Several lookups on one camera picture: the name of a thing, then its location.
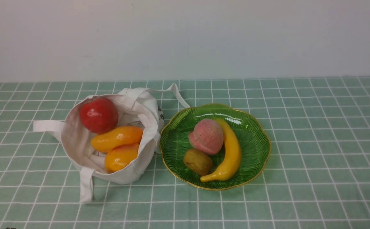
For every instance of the red apple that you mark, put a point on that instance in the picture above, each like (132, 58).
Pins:
(99, 115)

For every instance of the white canvas tote bag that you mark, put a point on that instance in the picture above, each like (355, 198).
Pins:
(137, 107)

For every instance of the pink peach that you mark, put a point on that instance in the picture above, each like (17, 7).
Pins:
(207, 136)

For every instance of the brown kiwi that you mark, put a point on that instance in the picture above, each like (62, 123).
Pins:
(198, 162)

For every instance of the yellow banana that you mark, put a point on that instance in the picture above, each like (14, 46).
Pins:
(232, 159)

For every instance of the green glass plate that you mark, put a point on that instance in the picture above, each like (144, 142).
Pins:
(255, 145)

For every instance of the lower orange mango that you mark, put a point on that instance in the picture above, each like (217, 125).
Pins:
(120, 157)

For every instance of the orange mango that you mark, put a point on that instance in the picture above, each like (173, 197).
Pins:
(122, 135)
(120, 157)

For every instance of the upper orange mango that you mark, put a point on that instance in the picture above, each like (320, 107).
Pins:
(122, 135)

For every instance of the green checkered tablecloth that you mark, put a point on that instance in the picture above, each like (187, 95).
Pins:
(318, 174)

